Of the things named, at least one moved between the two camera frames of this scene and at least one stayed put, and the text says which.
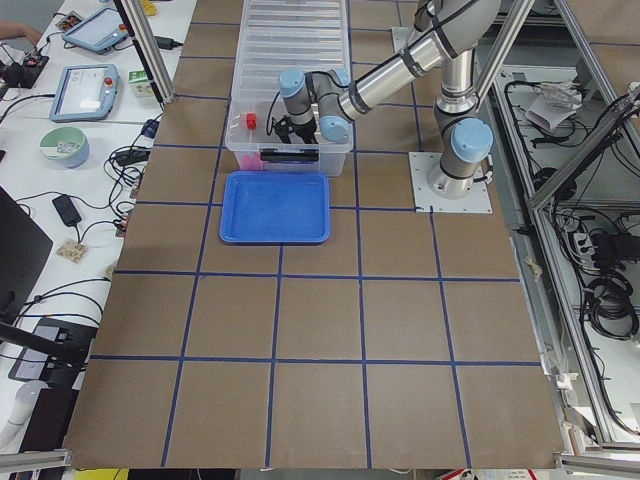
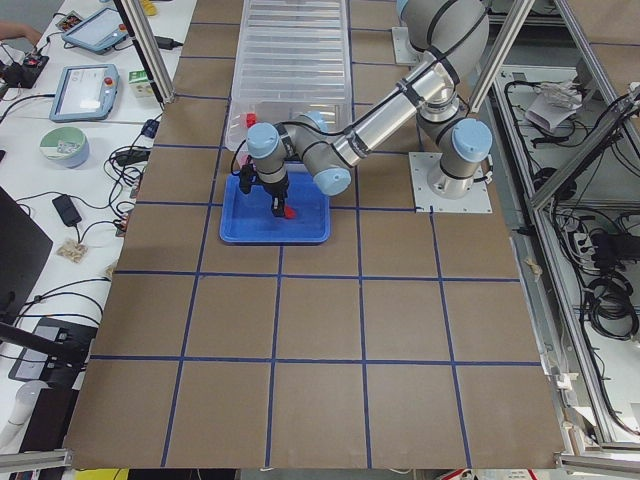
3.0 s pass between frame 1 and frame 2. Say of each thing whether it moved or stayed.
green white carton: stayed
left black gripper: moved
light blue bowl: stayed
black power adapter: stayed
